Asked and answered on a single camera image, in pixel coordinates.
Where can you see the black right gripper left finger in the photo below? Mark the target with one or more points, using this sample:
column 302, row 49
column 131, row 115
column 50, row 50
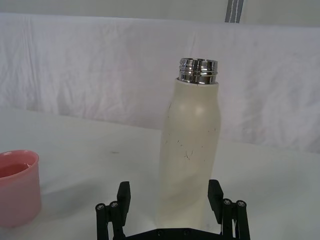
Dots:
column 124, row 200

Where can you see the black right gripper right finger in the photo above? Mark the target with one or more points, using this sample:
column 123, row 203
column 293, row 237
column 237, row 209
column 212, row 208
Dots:
column 217, row 197

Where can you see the cream vacuum bottle steel neck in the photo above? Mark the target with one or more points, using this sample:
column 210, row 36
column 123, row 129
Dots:
column 190, row 140

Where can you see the white table cloth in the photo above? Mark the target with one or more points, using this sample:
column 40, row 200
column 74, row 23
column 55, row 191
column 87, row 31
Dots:
column 75, row 162

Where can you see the pink cup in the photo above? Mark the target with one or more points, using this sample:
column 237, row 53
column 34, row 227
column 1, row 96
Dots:
column 17, row 185

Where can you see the white curtain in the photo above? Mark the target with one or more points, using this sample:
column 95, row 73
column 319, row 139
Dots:
column 100, row 62

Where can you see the grey striped post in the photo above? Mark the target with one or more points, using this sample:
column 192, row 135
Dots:
column 234, row 10

